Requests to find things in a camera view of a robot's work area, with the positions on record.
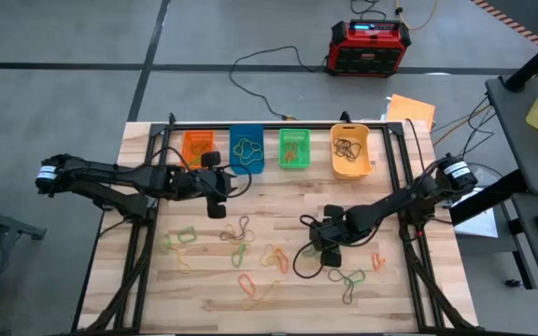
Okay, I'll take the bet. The grey metal stand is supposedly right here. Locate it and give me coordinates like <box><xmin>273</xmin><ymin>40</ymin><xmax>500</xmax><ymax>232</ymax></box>
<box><xmin>0</xmin><ymin>186</ymin><xmax>48</xmax><ymax>336</ymax></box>

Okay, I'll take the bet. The black metal pole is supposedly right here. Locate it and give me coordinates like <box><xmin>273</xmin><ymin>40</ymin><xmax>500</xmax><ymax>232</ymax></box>
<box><xmin>503</xmin><ymin>27</ymin><xmax>538</xmax><ymax>93</ymax></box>

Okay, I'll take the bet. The white paper sheet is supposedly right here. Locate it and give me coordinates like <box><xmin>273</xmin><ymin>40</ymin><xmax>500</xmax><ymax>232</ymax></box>
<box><xmin>453</xmin><ymin>207</ymin><xmax>499</xmax><ymax>239</ymax></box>

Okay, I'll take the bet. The orange plastic basket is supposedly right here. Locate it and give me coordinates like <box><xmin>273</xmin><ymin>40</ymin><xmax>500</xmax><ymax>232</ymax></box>
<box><xmin>180</xmin><ymin>130</ymin><xmax>216</xmax><ymax>170</ymax></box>

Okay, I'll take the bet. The black looped floor cable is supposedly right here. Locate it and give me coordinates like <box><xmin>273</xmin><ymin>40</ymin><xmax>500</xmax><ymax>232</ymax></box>
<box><xmin>348</xmin><ymin>0</ymin><xmax>388</xmax><ymax>22</ymax></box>

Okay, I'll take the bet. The grey side table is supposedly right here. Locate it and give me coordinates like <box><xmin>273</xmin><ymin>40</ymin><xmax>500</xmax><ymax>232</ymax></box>
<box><xmin>485</xmin><ymin>74</ymin><xmax>538</xmax><ymax>195</ymax></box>

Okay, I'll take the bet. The yellow floor cable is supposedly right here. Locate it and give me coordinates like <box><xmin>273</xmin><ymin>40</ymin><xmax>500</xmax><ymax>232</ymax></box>
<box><xmin>393</xmin><ymin>0</ymin><xmax>439</xmax><ymax>32</ymax></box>

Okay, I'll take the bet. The red black power station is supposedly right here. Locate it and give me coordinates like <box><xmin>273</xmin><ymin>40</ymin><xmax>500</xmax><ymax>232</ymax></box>
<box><xmin>326</xmin><ymin>19</ymin><xmax>412</xmax><ymax>78</ymax></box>

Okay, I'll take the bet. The green plastic basket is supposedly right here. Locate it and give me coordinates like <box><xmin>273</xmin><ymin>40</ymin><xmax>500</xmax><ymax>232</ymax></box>
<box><xmin>277</xmin><ymin>128</ymin><xmax>312</xmax><ymax>170</ymax></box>

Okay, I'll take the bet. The orange paper folder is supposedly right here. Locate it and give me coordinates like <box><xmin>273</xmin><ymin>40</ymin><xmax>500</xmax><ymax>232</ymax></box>
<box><xmin>385</xmin><ymin>93</ymin><xmax>437</xmax><ymax>132</ymax></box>

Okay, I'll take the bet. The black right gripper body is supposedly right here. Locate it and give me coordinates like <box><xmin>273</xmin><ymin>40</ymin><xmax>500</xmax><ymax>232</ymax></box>
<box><xmin>308</xmin><ymin>203</ymin><xmax>361</xmax><ymax>270</ymax></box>

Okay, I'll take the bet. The yellow plastic basket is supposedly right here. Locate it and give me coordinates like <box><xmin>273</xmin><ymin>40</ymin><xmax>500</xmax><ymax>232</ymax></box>
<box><xmin>330</xmin><ymin>122</ymin><xmax>375</xmax><ymax>181</ymax></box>

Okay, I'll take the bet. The black cable bundle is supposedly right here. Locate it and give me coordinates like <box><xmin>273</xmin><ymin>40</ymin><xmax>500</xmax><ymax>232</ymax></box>
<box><xmin>430</xmin><ymin>95</ymin><xmax>499</xmax><ymax>172</ymax></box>

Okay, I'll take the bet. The thin yellow cable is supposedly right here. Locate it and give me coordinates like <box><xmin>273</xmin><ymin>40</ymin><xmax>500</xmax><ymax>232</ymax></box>
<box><xmin>432</xmin><ymin>105</ymin><xmax>493</xmax><ymax>148</ymax></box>

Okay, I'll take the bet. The light green rubber band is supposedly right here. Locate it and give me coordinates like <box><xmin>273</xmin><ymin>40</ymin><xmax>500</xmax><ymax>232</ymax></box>
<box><xmin>159</xmin><ymin>232</ymin><xmax>177</xmax><ymax>256</ymax></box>

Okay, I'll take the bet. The black floor power cable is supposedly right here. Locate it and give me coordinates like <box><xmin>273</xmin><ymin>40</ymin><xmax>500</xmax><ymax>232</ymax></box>
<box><xmin>228</xmin><ymin>45</ymin><xmax>330</xmax><ymax>120</ymax></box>

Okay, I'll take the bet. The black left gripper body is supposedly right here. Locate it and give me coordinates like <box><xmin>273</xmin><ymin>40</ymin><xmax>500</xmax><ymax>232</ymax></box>
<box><xmin>168</xmin><ymin>149</ymin><xmax>240</xmax><ymax>220</ymax></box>

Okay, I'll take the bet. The clear plastic sleeve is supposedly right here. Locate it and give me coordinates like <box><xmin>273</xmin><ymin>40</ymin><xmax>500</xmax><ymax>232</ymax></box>
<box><xmin>379</xmin><ymin>95</ymin><xmax>394</xmax><ymax>121</ymax></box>

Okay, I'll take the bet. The black support beam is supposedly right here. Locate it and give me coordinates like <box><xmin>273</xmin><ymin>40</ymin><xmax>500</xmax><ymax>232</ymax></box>
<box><xmin>449</xmin><ymin>168</ymin><xmax>528</xmax><ymax>226</ymax></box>

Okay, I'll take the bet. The blue plastic basket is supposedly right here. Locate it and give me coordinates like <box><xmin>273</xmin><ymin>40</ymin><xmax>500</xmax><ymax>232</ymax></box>
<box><xmin>229</xmin><ymin>123</ymin><xmax>266</xmax><ymax>176</ymax></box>

